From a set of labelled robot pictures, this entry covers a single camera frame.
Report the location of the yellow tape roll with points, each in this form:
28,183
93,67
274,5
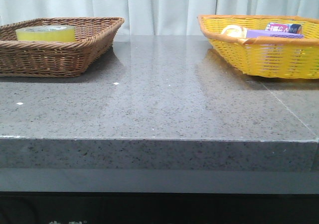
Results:
50,33

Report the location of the brown wicker basket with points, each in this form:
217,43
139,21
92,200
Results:
94,36

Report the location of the pink labelled can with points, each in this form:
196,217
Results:
284,27

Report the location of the white curtain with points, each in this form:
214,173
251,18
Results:
153,17

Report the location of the purple foam cube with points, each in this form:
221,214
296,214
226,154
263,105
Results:
254,33

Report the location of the yellow woven basket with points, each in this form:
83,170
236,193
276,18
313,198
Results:
270,57

